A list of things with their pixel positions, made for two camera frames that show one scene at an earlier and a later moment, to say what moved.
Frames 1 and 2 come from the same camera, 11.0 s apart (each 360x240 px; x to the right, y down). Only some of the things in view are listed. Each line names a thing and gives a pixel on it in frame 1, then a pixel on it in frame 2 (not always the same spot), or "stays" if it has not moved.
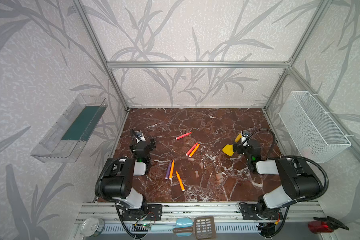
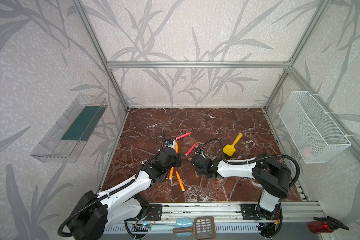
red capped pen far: [183, 135] stays
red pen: [191, 149] stays
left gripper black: [142, 144] → [174, 159]
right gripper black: [241, 147] → [196, 162]
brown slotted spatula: [204, 228] stays
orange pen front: [180, 181] stays
